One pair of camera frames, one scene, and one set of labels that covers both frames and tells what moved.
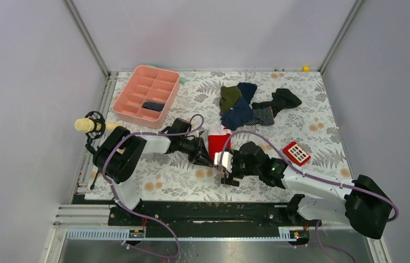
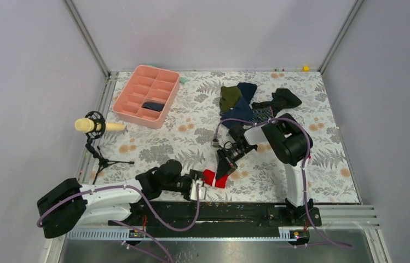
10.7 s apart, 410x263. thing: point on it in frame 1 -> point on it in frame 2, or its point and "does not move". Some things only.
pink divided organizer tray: x=147 y=98 does not move
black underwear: x=281 y=98 does not move
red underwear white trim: x=219 y=139 -> x=209 y=175
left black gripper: x=200 y=154 -> x=193 y=175
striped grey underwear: x=264 y=116 does not move
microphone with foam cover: x=93 y=126 does not move
